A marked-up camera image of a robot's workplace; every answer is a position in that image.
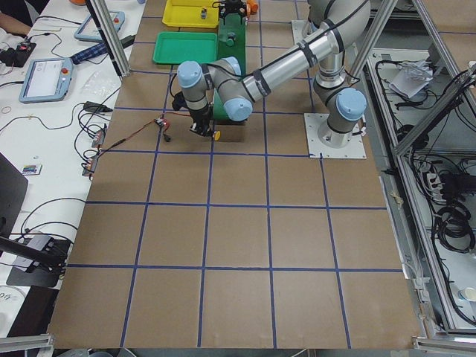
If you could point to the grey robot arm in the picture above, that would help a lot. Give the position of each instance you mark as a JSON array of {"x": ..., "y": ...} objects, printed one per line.
[{"x": 335, "y": 26}]

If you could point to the green conveyor belt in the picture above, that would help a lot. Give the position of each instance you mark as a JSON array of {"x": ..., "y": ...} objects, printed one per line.
[{"x": 232, "y": 23}]

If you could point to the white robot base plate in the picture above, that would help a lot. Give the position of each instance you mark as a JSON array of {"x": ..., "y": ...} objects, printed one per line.
[{"x": 322, "y": 142}]

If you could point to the teach pendant near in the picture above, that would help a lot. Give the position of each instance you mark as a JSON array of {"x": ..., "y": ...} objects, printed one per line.
[{"x": 47, "y": 80}]

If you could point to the blue checkered umbrella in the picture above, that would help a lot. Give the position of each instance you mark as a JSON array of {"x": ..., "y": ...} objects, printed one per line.
[{"x": 89, "y": 53}]

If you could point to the green plastic tray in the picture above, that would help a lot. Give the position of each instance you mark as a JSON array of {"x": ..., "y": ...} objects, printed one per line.
[{"x": 174, "y": 48}]

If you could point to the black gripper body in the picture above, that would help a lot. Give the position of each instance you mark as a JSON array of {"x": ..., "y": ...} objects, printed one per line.
[
  {"x": 233, "y": 6},
  {"x": 201, "y": 118}
]

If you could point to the black power adapter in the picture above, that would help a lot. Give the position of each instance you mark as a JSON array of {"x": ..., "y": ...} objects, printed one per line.
[{"x": 93, "y": 107}]

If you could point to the aluminium frame post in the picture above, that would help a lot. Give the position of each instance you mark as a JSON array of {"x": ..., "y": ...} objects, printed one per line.
[{"x": 102, "y": 19}]

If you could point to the green push button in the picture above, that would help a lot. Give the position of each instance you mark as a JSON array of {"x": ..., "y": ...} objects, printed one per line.
[{"x": 230, "y": 39}]

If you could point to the yellow plastic tray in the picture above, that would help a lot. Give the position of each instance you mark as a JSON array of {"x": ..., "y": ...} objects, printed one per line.
[{"x": 187, "y": 13}]

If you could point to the small red circuit board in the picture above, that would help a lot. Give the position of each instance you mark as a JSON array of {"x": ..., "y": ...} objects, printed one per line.
[{"x": 162, "y": 123}]

